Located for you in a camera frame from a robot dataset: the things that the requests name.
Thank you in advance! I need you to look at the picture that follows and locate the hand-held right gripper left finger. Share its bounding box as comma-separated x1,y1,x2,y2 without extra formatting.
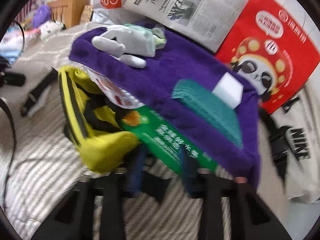
31,150,148,240

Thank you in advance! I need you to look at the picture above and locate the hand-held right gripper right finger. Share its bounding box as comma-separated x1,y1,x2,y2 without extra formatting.
179,152,293,240

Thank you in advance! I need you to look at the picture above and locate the black watch strap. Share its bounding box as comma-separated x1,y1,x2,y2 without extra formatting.
21,68,60,117

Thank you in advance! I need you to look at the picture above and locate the yellow pouch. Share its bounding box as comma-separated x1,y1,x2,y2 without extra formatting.
58,65,139,174

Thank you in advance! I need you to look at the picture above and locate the green snack packet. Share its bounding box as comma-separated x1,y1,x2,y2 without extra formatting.
121,106,220,175

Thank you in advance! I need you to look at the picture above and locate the teal striped cleaning cloth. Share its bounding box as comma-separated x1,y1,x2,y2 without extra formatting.
171,79,243,150

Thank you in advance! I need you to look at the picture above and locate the fruit print sachet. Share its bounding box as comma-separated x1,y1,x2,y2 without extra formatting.
85,67,140,110

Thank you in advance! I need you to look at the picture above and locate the white sponge block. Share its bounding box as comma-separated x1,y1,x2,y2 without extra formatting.
212,74,245,109

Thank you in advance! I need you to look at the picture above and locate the purple towel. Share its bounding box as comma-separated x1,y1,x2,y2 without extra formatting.
69,22,260,189

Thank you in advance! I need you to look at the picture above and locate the green tissue pack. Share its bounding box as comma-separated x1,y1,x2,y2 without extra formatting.
122,24,167,58

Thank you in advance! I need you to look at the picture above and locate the white spotted plush toy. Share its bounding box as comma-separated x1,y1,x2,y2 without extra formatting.
40,21,65,40

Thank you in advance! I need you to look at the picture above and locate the purple plush toy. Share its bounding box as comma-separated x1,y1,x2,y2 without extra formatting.
32,4,53,28

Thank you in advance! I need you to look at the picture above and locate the pink striped cloth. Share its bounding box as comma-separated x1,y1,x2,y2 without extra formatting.
15,0,38,23

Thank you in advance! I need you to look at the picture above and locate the wooden headboard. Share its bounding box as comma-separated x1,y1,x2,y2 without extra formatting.
46,0,92,29

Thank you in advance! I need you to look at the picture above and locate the patterned brown box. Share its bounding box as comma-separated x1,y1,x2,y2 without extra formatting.
80,4,94,25

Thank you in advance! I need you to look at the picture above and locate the white waist bag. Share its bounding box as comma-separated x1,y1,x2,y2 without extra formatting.
257,80,320,204

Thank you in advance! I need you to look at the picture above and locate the white plastic shopping bag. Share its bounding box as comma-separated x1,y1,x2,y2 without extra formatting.
92,0,150,28

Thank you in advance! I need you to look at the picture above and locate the folded newspaper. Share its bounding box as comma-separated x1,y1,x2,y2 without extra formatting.
124,0,252,53

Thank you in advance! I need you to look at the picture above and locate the red paper bag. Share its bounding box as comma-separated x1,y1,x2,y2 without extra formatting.
214,0,320,114

